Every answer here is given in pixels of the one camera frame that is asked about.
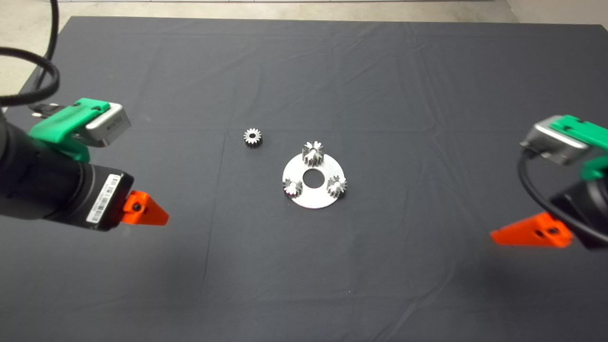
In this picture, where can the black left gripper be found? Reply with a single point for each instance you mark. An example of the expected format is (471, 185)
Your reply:
(107, 199)

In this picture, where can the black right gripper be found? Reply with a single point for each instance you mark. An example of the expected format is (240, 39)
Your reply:
(593, 209)

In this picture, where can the small steel gear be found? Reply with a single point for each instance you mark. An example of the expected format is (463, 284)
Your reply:
(292, 190)
(256, 142)
(336, 190)

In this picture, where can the large dark steel gear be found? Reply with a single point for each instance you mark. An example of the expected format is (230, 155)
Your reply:
(313, 159)

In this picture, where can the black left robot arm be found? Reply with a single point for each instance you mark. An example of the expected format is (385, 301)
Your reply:
(28, 180)

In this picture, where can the round metal plate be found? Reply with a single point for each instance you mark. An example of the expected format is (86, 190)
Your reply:
(311, 197)

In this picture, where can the dark grey table cloth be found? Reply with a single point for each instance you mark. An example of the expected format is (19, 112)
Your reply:
(332, 266)

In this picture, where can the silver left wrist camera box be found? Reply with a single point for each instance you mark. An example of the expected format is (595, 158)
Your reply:
(111, 126)

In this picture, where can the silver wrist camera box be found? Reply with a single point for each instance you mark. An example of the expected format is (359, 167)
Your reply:
(551, 140)
(111, 126)

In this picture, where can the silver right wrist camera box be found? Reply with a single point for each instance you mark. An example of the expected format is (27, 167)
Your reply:
(551, 140)

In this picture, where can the green right camera mount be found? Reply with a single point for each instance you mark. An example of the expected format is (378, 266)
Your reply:
(582, 130)

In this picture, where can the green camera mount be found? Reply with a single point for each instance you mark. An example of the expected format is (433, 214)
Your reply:
(582, 130)
(57, 126)

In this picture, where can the green left camera mount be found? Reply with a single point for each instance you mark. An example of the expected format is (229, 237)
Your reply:
(57, 126)

